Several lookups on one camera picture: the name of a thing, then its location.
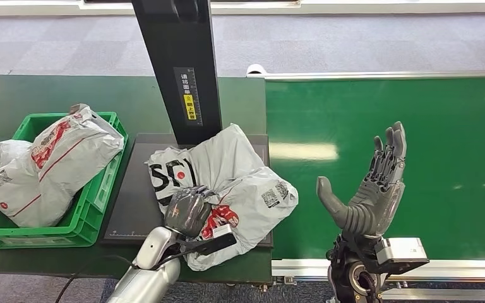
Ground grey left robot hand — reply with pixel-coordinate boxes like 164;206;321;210
164;186;217;239

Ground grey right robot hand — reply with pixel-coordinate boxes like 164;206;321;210
316;121;408;239

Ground white SF courier package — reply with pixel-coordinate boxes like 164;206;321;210
147;123;299;272

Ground green conveyor belt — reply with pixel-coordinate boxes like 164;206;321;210
265;77;485;261

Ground grey package with red print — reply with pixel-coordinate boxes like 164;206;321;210
28;104;125;229

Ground crumpled white grey package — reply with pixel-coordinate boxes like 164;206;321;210
0;140;39;218

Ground green plastic crate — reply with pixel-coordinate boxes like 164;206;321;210
0;111;129;250

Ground black and yellow ruler label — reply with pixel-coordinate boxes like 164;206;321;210
173;66;204;127

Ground black scanner column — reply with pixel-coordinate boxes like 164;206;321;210
131;0;224;146

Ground black scanner base plate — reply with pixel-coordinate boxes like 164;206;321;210
102;133;273;248

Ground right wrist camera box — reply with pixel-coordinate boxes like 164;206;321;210
374;237;431;275

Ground aluminium conveyor side rail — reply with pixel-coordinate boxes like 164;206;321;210
272;258;485;302
246;70;485;81

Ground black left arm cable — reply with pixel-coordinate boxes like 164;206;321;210
56;254;137;303

